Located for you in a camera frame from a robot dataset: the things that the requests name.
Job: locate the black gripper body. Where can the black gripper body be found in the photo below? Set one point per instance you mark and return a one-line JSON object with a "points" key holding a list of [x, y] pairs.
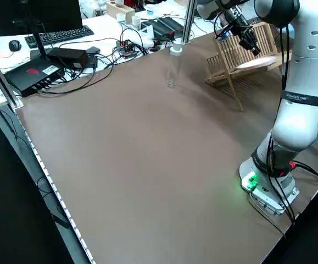
{"points": [[239, 24]]}

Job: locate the pale pink plate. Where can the pale pink plate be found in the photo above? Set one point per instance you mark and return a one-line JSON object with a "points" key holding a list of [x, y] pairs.
{"points": [[255, 64]]}

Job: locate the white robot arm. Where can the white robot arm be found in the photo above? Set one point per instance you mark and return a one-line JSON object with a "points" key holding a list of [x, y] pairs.
{"points": [[307, 82]]}

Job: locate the wooden dish rack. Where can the wooden dish rack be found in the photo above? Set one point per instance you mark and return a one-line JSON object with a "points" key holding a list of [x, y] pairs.
{"points": [[230, 55]]}

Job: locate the black electronics box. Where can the black electronics box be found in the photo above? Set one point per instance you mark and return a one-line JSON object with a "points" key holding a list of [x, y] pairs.
{"points": [[164, 26]]}

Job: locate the clear bottle white cap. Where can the clear bottle white cap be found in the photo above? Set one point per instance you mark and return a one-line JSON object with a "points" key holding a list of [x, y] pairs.
{"points": [[174, 71]]}

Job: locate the white paper cup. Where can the white paper cup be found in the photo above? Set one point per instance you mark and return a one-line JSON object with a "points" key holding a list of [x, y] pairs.
{"points": [[120, 17], [136, 21]]}

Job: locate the hub with red plugs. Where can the hub with red plugs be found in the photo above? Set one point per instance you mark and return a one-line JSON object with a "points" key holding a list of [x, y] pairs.
{"points": [[125, 49]]}

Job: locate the black power adapter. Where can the black power adapter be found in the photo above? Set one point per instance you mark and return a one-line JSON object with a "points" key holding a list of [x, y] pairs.
{"points": [[68, 56]]}

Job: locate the black keyboard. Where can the black keyboard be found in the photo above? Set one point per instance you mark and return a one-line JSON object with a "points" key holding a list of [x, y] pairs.
{"points": [[62, 34]]}

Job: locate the black monitor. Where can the black monitor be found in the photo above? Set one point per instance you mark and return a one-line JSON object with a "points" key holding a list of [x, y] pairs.
{"points": [[38, 13]]}

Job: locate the black router red logo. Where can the black router red logo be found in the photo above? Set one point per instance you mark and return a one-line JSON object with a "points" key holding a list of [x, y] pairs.
{"points": [[29, 75]]}

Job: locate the black mouse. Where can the black mouse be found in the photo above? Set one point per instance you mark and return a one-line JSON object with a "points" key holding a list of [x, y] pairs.
{"points": [[15, 45]]}

